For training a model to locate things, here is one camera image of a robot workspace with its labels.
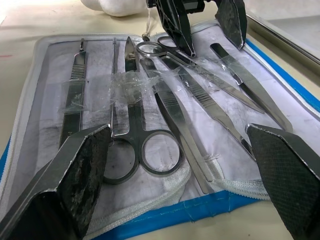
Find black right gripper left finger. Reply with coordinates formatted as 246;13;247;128
0;124;113;240

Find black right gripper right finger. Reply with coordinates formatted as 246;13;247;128
246;123;320;240

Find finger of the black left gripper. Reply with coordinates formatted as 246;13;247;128
154;0;196;57
216;0;249;50

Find metal tray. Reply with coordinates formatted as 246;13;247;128
246;11;320;70

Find blue zip instrument pack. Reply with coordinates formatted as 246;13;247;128
0;19;320;240

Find clear tape piece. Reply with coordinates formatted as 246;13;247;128
174;56;241;93
61;79;90;113
108;71;162;107

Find pointed steel forceps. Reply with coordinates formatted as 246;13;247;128
209;42;294;132

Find white rounded object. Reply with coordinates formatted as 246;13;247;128
80;0;151;18

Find thin steel probe needle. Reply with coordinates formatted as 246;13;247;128
109;37;119;133

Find broad steel forceps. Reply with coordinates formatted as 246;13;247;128
139;59;214;195

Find ribbed steel forceps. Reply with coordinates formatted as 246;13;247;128
159;55;256;161

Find slim steel scissors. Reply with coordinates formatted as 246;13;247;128
135;36;265;115

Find large steel scissors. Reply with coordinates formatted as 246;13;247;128
102;36;185;186

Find white zip pull string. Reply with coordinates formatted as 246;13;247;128
141;7;154;41

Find steel scalpel handle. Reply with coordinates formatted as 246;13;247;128
59;38;90;151

